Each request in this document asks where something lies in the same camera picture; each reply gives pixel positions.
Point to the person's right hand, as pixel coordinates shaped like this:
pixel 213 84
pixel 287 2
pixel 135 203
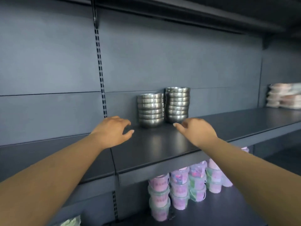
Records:
pixel 199 132

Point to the person's left hand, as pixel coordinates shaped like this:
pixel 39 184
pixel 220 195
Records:
pixel 110 131

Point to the person's right thumb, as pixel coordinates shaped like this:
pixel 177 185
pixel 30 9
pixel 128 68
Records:
pixel 180 128

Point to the person's left thumb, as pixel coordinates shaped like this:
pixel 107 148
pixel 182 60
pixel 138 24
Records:
pixel 128 135

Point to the person's left forearm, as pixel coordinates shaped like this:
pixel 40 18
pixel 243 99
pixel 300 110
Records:
pixel 47 178

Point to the person's right forearm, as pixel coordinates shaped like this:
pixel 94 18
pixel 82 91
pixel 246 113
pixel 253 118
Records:
pixel 258 181

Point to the tall stack of steel bowls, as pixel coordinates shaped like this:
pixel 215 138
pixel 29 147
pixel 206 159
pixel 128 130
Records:
pixel 177 104

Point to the dark grey shelf board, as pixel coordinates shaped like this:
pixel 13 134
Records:
pixel 70 148
pixel 160 148

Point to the short stack of steel bowls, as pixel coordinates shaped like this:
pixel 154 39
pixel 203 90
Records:
pixel 151 110

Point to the group of clear plastic tubs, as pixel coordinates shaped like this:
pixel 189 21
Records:
pixel 180 188

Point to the slotted metal shelf upright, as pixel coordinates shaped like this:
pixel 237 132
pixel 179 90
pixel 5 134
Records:
pixel 100 75

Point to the dark grey bottom shelf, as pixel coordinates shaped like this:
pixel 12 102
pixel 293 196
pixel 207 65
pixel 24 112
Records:
pixel 211 209

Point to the pale green packet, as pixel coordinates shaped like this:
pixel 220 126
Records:
pixel 71 221

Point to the dark grey overhead shelf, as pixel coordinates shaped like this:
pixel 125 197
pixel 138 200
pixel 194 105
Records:
pixel 211 14

